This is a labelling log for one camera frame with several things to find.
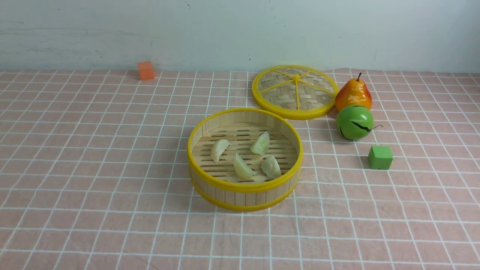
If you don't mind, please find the pale green dumpling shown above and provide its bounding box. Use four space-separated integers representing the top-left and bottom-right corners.
233 153 257 179
250 131 270 156

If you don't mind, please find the cream dumpling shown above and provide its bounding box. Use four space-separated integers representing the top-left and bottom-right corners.
261 155 282 179
210 139 231 164

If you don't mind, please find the yellow rimmed bamboo steamer tray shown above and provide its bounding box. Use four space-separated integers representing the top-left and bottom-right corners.
187 108 304 212

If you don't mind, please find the yellow rimmed bamboo steamer lid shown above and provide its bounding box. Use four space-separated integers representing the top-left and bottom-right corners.
251 65 339 121

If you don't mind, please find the orange foam cube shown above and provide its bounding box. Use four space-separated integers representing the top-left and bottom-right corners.
137 60 155 81

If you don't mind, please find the green toy apple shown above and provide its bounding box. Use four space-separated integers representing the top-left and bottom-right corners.
336 105 383 141

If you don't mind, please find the orange yellow toy pear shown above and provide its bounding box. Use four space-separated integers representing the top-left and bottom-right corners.
335 72 372 111

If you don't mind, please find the green foam cube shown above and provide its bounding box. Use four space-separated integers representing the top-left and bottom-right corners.
367 145 394 170

